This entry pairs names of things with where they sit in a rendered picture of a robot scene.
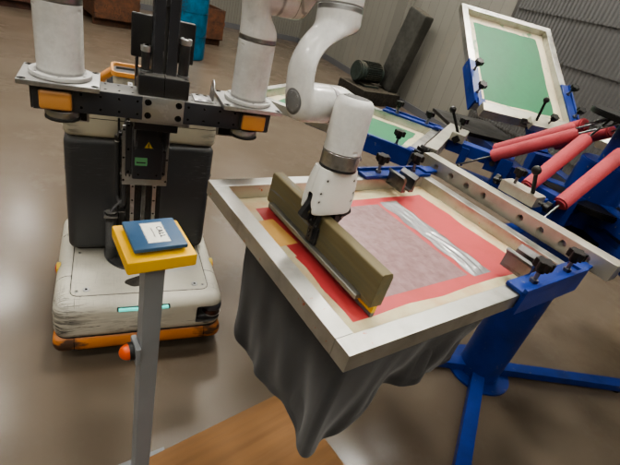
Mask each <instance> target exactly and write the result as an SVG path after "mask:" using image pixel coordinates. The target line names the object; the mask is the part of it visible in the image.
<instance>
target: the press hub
mask: <svg viewBox="0 0 620 465"><path fill-rule="evenodd" d="M590 110H591V111H592V112H593V113H596V114H598V115H599V116H602V117H604V118H606V119H609V120H611V121H614V122H617V123H618V124H620V111H619V110H616V109H613V108H609V107H605V106H601V105H595V104H594V105H592V106H591V108H590ZM617 148H620V125H619V126H618V127H617V129H616V130H615V132H614V134H613V136H612V137H611V139H610V140H609V142H608V144H607V145H606V147H605V148H604V150H603V152H602V154H601V155H600V156H599V155H596V154H591V153H583V154H582V155H581V156H580V158H579V160H578V162H577V164H576V165H575V167H574V169H573V170H572V172H571V174H570V175H569V176H568V177H567V179H566V180H565V179H563V178H562V177H561V176H559V175H558V174H557V173H555V174H554V175H552V176H551V178H554V179H555V180H558V181H561V182H563V183H565V186H566V187H563V186H560V185H556V184H553V183H551V182H548V181H545V182H544V183H542V184H543V185H545V186H547V187H549V188H551V189H553V190H554V191H556V192H558V193H560V194H561V193H562V192H563V191H565V190H566V189H567V188H568V187H570V186H571V185H572V184H573V183H575V182H576V181H577V180H578V179H579V178H580V177H581V176H582V175H583V174H585V173H586V172H587V171H589V170H590V169H591V168H592V167H593V166H595V165H596V164H597V163H598V162H600V161H601V160H602V159H603V158H605V157H606V156H607V155H608V154H610V153H611V152H612V151H613V150H614V149H617ZM583 197H584V198H586V199H587V200H584V201H578V204H577V205H576V207H575V209H576V210H578V211H579V213H575V214H571V215H570V216H569V218H568V220H569V221H572V224H571V225H569V226H565V227H563V228H565V229H567V230H568V231H570V232H572V233H574V234H575V235H577V236H579V237H580V238H582V239H584V240H585V241H587V242H589V243H591V244H593V245H595V246H597V247H598V246H599V244H598V243H597V242H596V241H595V240H593V239H592V238H591V237H590V236H589V235H588V234H586V233H585V232H584V231H583V228H584V227H585V225H588V226H590V227H595V228H600V229H601V230H602V228H603V227H602V226H601V225H600V224H599V223H597V222H596V221H595V220H593V219H592V218H591V216H592V217H594V218H597V219H600V220H603V221H608V222H611V223H615V222H616V221H617V218H616V217H615V216H614V215H613V214H611V213H610V212H609V211H607V210H606V209H604V208H603V207H601V206H600V204H601V205H604V206H608V207H614V208H615V209H617V210H618V211H620V208H618V206H619V205H620V166H618V167H617V168H616V169H615V170H614V171H612V172H611V173H610V174H609V175H607V176H606V177H605V178H604V179H602V180H601V181H600V182H599V183H598V184H596V185H595V186H594V187H593V188H592V189H591V190H590V191H589V192H588V193H586V194H585V195H584V196H583ZM534 243H535V244H537V245H539V246H540V247H542V248H543V249H545V250H547V251H548V252H550V253H551V254H553V255H554V256H557V257H558V258H560V259H561V260H563V261H564V262H567V261H569V260H568V257H566V256H564V255H562V254H561V253H559V252H557V251H556V250H554V249H553V248H552V247H550V246H549V245H547V244H545V243H543V242H542V241H537V242H534ZM552 301H553V299H552V300H550V301H547V302H545V303H542V304H538V305H536V306H533V307H532V308H530V309H527V310H525V311H522V312H520V313H517V314H515V315H511V314H510V313H509V312H510V311H511V309H512V308H513V307H512V308H509V309H507V310H505V311H502V312H500V313H497V314H495V315H492V316H488V317H486V318H484V319H483V320H482V321H481V323H480V324H479V326H478V327H477V328H476V330H475V331H474V333H473V335H472V336H471V339H470V340H469V342H468V343H467V345H465V344H459V345H458V347H457V349H456V350H455V351H454V353H453V354H454V355H460V356H462V359H463V361H464V363H465V364H466V366H465V368H464V369H463V370H459V369H451V368H450V370H451V372H452V373H453V374H454V376H455V377H456V378H457V379H458V380H459V381H460V382H461V383H462V384H464V385H465V386H466V387H467V386H468V385H469V380H470V376H471V374H472V372H474V373H475V374H477V375H478V376H482V377H484V385H483V395H486V396H492V397H495V396H500V395H502V394H504V393H505V392H506V391H507V389H508V385H509V382H508V377H507V376H501V374H502V372H503V371H504V369H505V368H506V367H507V365H508V363H509V362H510V360H511V359H512V358H513V356H514V355H515V353H516V352H517V350H518V349H519V347H520V346H521V344H522V343H523V341H524V340H525V339H526V338H527V337H528V335H529V334H530V332H531V331H532V329H533V328H534V326H535V325H536V323H537V322H538V320H539V319H540V318H541V316H542V315H543V313H544V311H545V310H546V309H547V307H548V306H549V304H550V303H551V302H552Z"/></svg>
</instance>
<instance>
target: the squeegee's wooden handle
mask: <svg viewBox="0 0 620 465"><path fill-rule="evenodd" d="M303 194H304V191H303V190H302V189H301V188H300V187H299V186H298V185H297V184H295V183H294V182H293V181H292V180H291V179H290V178H289V177H288V176H287V175H286V174H285V173H274V174H273V177H272V181H271V185H270V189H269V192H268V201H269V202H274V203H275V204H276V205H277V206H278V207H279V208H280V209H281V211H282V212H283V213H284V214H285V215H286V216H287V217H288V218H289V219H290V220H291V221H292V222H293V223H294V224H295V225H296V226H297V227H298V228H299V230H300V231H301V232H302V233H303V234H304V235H306V232H307V228H308V225H309V224H308V223H307V222H306V220H305V219H303V218H302V217H301V216H299V215H298V211H299V210H300V208H301V207H302V205H301V203H302V198H303ZM318 229H319V234H318V237H317V240H316V248H317V249H318V250H319V251H320V252H321V253H322V254H323V255H324V256H325V257H326V258H327V259H328V260H329V261H330V262H331V263H332V264H333V265H334V266H335V268H336V269H337V270H338V271H339V272H340V273H341V274H342V275H343V276H344V277H345V278H346V279H347V280H348V281H349V282H350V283H351V284H352V286H353V287H354V288H355V289H356V290H357V291H358V292H359V293H360V294H361V296H360V299H361V300H362V301H363V302H364V303H365V304H366V305H367V306H368V308H371V307H375V306H379V305H381V304H382V302H383V300H384V298H385V295H386V293H387V291H388V288H389V285H390V283H391V282H392V280H393V273H391V272H390V271H389V270H388V269H387V268H386V267H385V266H384V265H383V264H382V263H381V262H379V261H378V260H377V259H376V258H375V257H374V256H373V255H372V254H371V253H370V252H369V251H367V250H366V249H365V248H364V247H363V246H362V245H361V244H360V243H359V242H358V241H357V240H355V239H354V238H353V237H352V236H351V235H350V234H349V233H348V232H347V231H346V230H345V229H343V228H342V227H341V226H340V225H339V224H338V223H337V222H336V221H335V220H334V219H333V218H331V217H330V216H329V215H326V216H322V218H321V221H320V223H319V225H318Z"/></svg>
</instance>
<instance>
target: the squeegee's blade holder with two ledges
mask: <svg viewBox="0 0 620 465"><path fill-rule="evenodd" d="M268 206H269V207H270V208H271V209H272V210H273V212H274V213H275V214H276V215H277V216H278V217H279V218H280V219H281V220H282V221H283V222H284V224H285V225H286V226H287V227H288V228H289V229H290V230H291V231H292V232H293V233H294V234H295V236H296V237H297V238H298V239H299V240H300V241H301V242H302V243H303V244H304V245H305V246H306V248H307V249H308V250H309V251H310V252H311V253H312V254H313V255H314V256H315V257H316V258H317V260H318V261H319V262H320V263H321V264H322V265H323V266H324V267H325V268H326V269H327V270H328V272H329V273H330V274H331V275H332V276H333V277H334V278H335V279H336V280H337V281H338V282H339V284H340V285H341V286H342V287H343V288H344V289H345V290H346V291H347V292H348V293H349V294H350V296H351V297H352V298H353V299H358V298H360V296H361V294H360V293H359V292H358V291H357V290H356V289H355V288H354V287H353V286H352V284H351V283H350V282H349V281H348V280H347V279H346V278H345V277H344V276H343V275H342V274H341V273H340V272H339V271H338V270H337V269H336V268H335V266H334V265H333V264H332V263H331V262H330V261H329V260H328V259H327V258H326V257H325V256H324V255H323V254H322V253H321V252H320V251H319V250H318V249H317V248H316V246H315V245H311V244H310V243H309V242H308V241H307V240H306V239H305V235H304V234H303V233H302V232H301V231H300V230H299V228H298V227H297V226H296V225H295V224H294V223H293V222H292V221H291V220H290V219H289V218H288V217H287V216H286V215H285V214H284V213H283V212H282V211H281V209H280V208H279V207H278V206H277V205H276V204H275V203H274V202H269V203H268Z"/></svg>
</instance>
